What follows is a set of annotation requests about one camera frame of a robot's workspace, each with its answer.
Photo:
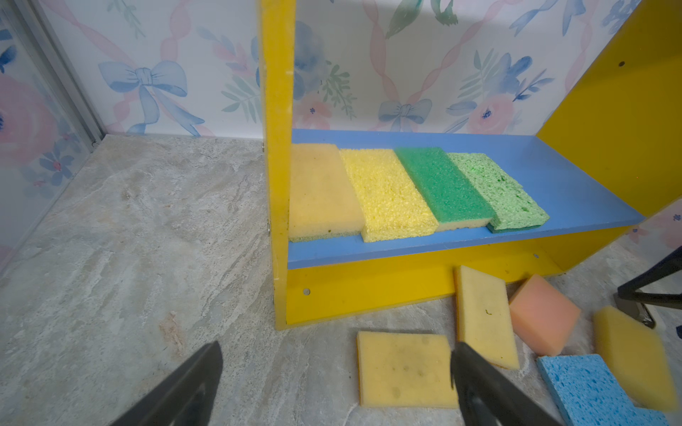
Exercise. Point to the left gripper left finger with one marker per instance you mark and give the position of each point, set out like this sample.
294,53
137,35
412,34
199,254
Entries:
185,397

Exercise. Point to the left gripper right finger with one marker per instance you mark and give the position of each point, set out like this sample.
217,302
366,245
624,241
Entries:
486,397

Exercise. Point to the orange pink sponge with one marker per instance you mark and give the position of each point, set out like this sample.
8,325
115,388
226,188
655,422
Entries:
542,317

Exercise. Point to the blue sponge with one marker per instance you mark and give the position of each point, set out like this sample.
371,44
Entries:
648,417
585,391

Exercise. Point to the light green sponge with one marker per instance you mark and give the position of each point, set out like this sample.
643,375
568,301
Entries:
515,210

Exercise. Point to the dark green sponge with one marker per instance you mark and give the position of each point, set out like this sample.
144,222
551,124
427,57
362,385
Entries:
450,196

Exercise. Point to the bright yellow sponge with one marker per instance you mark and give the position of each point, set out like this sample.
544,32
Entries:
392,206

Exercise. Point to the yellow shelf pink blue boards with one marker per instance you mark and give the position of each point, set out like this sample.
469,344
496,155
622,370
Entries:
610,160

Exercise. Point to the small brass metal piece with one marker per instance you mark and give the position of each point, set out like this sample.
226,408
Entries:
635,310

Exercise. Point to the pale yellow sponge orange back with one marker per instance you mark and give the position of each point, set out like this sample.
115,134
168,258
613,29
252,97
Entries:
483,319

